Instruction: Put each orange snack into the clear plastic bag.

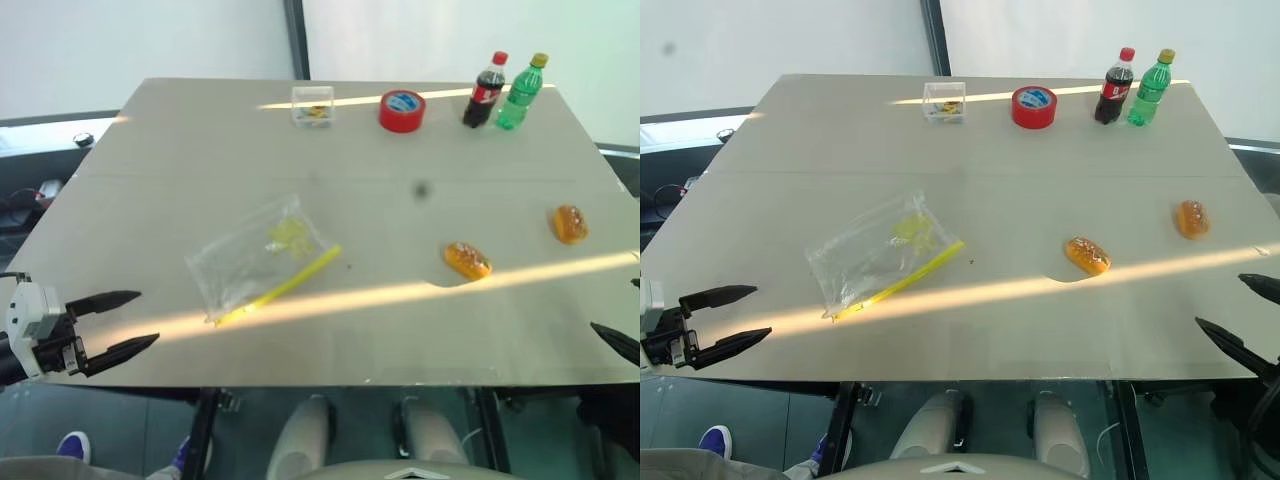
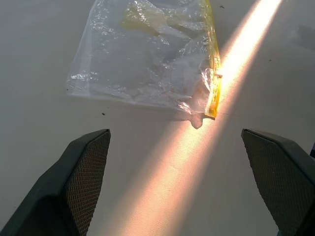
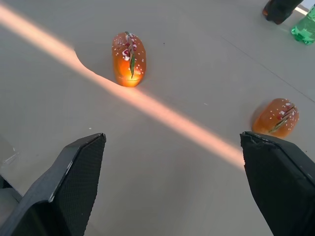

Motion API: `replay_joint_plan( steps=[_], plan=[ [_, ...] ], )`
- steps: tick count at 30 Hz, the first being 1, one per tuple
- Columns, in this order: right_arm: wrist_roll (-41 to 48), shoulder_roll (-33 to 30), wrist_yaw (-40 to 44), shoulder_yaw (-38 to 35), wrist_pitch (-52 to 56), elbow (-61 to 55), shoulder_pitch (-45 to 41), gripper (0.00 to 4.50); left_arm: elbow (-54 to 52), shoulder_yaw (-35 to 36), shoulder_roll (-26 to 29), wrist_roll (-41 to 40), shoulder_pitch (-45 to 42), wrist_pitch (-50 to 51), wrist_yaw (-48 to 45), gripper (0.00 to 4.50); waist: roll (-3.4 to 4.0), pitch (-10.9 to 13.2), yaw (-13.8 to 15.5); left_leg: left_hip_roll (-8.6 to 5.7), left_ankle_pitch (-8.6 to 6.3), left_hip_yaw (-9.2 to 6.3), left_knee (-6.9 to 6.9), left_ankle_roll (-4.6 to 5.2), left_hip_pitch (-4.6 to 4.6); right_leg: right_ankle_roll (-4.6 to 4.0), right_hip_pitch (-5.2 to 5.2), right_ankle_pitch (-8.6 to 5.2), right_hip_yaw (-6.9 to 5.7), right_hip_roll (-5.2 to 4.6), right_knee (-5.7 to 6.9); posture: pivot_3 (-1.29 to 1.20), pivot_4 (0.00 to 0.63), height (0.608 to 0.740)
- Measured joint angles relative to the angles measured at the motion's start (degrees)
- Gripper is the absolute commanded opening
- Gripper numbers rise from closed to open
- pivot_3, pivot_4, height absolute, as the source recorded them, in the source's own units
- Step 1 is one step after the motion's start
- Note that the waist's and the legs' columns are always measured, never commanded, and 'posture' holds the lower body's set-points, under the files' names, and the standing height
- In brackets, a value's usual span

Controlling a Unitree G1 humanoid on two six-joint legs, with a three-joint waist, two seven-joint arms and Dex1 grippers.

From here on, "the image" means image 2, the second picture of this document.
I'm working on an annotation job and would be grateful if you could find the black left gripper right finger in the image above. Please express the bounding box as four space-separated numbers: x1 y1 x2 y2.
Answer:
241 128 315 236

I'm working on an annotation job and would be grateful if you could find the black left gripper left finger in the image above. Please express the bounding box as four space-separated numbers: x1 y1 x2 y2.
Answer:
0 128 111 236

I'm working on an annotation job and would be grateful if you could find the clear plastic zip bag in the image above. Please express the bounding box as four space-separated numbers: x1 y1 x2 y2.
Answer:
66 0 223 130

